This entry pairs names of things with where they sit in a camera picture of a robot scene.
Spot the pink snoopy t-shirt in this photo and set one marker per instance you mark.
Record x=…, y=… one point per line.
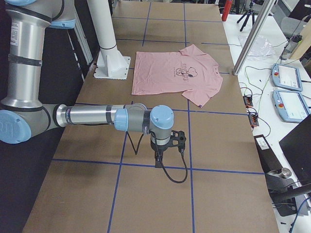
x=189, y=71

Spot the black power supply box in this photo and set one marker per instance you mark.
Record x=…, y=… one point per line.
x=268, y=159

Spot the orange terminal block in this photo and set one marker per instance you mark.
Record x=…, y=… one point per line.
x=253, y=120
x=248, y=101

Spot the black clamp with metal knob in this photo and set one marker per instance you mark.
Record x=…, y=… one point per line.
x=287, y=196

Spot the black camera tripod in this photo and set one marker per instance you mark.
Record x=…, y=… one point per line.
x=247, y=15

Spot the black monitor corner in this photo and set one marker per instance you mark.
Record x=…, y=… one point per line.
x=296, y=147

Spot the upper blue teach pendant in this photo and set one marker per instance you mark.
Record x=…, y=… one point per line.
x=286, y=77

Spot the aluminium frame post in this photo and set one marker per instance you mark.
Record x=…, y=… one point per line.
x=260, y=20

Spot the blue teach pendant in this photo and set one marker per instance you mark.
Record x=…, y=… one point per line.
x=286, y=77
x=290, y=106

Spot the lower orange terminal block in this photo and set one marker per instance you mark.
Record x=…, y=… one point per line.
x=253, y=120

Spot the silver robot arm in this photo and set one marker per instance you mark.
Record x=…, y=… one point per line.
x=23, y=116

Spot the clear water bottle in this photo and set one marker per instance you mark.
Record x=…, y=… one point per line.
x=291, y=47

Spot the lower blue teach pendant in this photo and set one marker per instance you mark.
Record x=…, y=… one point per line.
x=290, y=106

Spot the upper orange terminal block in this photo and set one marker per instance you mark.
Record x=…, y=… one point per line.
x=248, y=101

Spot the clear plastic bag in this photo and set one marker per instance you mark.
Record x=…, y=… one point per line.
x=261, y=48

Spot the red fire extinguisher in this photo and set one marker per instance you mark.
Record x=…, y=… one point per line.
x=226, y=10

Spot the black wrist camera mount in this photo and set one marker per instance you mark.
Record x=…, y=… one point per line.
x=177, y=139

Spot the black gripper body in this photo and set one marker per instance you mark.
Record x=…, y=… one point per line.
x=158, y=148

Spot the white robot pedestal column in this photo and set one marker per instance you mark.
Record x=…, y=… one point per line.
x=111, y=64

